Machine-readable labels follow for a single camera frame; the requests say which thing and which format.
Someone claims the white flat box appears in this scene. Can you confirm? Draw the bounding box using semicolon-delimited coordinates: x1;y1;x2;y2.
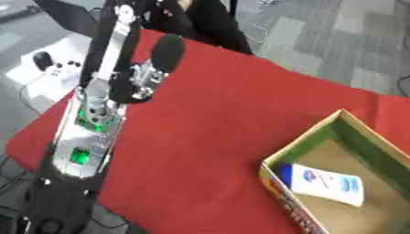
5;31;95;106

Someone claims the black cable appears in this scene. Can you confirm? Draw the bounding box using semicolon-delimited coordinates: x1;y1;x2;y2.
395;74;410;98

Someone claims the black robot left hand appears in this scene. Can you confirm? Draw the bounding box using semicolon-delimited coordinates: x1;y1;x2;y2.
78;0;188;104

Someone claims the black round controller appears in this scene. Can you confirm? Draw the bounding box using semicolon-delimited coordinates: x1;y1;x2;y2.
32;50;57;72

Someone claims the tan cardboard box green inside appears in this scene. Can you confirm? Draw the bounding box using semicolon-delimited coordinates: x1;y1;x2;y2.
257;109;410;234

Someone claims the white tube with blue cap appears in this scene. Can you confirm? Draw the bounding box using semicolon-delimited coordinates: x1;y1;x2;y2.
278;163;367;208

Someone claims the person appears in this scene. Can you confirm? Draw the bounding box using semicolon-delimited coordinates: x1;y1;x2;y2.
139;0;256;56

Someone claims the black laptop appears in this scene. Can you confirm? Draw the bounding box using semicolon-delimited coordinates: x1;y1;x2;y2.
30;0;104;38

